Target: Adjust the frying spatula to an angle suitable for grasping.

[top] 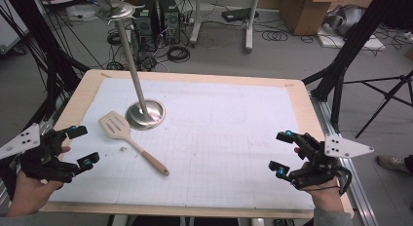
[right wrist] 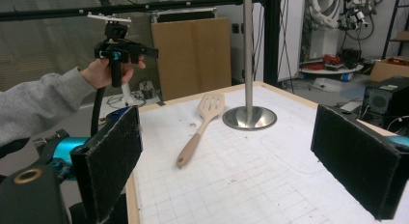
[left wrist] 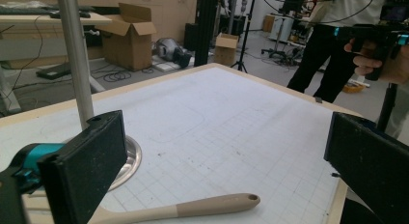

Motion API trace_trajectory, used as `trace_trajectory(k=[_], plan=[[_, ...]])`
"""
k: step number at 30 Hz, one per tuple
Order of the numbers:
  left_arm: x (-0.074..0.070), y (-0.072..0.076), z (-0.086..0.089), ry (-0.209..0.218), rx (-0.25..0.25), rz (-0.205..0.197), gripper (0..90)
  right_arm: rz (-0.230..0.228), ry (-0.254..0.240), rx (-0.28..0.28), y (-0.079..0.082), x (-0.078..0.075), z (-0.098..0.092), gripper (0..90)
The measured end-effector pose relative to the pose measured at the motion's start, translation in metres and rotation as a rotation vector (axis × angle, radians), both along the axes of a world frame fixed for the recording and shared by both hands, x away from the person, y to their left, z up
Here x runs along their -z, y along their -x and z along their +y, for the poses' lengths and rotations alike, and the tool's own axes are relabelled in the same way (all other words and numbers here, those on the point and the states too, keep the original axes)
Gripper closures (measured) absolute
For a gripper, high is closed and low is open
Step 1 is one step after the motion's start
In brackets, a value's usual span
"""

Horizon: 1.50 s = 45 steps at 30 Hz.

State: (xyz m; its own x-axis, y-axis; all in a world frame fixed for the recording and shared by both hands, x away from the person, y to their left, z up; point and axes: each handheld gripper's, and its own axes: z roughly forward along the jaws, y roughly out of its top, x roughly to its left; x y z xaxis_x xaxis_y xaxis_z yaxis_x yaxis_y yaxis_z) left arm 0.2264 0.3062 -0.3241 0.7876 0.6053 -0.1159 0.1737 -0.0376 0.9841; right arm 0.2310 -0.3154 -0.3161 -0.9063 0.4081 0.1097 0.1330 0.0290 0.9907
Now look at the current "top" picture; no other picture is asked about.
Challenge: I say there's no cardboard box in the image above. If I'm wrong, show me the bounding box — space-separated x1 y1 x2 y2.
281 0 342 36

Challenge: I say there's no white flat board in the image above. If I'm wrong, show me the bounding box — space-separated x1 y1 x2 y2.
316 25 387 53

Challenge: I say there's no person's left hand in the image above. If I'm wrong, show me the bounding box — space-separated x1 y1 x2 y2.
6 145 72 217

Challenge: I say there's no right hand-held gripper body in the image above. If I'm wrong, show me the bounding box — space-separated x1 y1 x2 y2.
286 132 375 191

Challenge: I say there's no white stand leg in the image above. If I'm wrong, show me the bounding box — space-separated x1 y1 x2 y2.
244 0 261 54
189 0 205 47

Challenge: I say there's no grey bag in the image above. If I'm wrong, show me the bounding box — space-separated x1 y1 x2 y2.
324 4 364 37

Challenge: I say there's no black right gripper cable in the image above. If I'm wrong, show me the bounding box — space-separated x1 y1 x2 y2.
305 166 354 196

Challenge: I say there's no black cable coil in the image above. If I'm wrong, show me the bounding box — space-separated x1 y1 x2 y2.
167 44 191 63
261 29 289 43
106 32 123 47

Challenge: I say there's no beige slotted spatula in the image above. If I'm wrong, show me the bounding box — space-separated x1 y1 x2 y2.
97 110 170 177

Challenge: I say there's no black frame stand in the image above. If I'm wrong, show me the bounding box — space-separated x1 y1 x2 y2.
301 0 413 134
0 0 91 123

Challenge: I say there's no black tripod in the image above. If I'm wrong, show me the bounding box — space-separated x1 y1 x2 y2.
343 69 413 139

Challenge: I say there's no white cabinet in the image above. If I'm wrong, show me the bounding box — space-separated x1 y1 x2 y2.
0 0 29 55

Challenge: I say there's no black flat device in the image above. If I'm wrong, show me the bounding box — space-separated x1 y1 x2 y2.
221 7 260 23

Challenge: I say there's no aluminium rail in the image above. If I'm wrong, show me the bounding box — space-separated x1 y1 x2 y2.
310 91 379 226
38 118 56 137

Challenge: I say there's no white grid mat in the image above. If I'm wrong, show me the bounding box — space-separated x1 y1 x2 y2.
48 77 316 210

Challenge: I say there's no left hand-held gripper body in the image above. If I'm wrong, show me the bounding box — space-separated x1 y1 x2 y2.
0 123 79 184

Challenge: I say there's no steel utensil hanging stand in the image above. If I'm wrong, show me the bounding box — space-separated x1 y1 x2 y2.
95 0 167 132

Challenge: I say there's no person's right hand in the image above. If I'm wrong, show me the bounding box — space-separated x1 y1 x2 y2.
293 147 345 213

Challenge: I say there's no black computer tower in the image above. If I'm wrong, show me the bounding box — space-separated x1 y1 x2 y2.
133 0 158 53
159 0 181 45

